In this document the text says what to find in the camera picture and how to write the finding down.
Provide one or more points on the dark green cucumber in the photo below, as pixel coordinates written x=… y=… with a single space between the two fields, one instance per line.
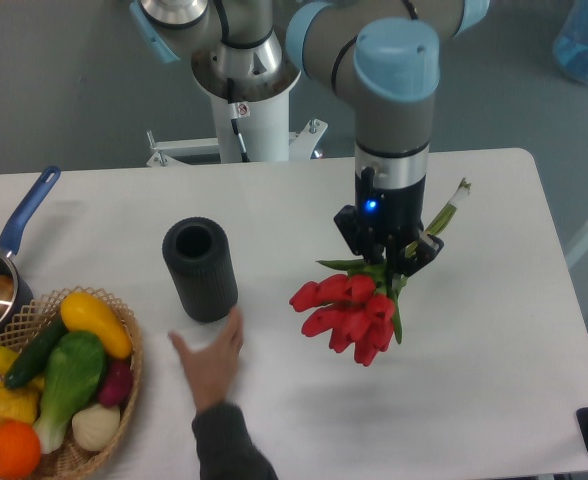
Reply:
x=33 y=359

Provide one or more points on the dark grey ribbed vase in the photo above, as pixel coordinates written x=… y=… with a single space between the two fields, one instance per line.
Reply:
x=197 y=254

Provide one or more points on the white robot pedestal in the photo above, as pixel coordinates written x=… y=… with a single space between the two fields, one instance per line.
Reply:
x=246 y=131

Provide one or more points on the green bok choy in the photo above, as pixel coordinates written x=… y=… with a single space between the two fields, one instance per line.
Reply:
x=73 y=371

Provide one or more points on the grey sleeved forearm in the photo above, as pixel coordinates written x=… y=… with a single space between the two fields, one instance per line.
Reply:
x=224 y=447

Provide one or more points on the dark pot blue handle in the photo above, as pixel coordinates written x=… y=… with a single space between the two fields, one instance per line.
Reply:
x=14 y=291

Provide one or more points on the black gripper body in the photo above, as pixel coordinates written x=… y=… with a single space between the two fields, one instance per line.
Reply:
x=388 y=211

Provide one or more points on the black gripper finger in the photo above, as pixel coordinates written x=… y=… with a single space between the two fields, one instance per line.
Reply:
x=374 y=250
x=395 y=261

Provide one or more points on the purple red radish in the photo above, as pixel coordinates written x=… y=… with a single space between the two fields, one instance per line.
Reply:
x=117 y=384

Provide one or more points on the white garlic bulb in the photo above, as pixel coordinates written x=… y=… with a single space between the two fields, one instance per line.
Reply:
x=94 y=427

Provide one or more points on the blue translucent bottle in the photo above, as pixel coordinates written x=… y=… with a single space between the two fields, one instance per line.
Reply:
x=570 y=48

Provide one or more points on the yellow corn cob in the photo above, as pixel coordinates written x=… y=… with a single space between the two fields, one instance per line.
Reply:
x=18 y=404

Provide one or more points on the person's bare hand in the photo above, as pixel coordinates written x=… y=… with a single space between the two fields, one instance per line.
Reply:
x=211 y=371

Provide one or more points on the yellow squash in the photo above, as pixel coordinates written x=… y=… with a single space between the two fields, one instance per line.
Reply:
x=81 y=311

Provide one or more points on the orange fruit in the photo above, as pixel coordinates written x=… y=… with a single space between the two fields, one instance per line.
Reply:
x=20 y=450

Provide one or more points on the red tulip bouquet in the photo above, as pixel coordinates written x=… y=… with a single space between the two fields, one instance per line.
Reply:
x=354 y=304

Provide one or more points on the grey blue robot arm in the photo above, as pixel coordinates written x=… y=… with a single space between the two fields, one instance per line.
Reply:
x=379 y=57

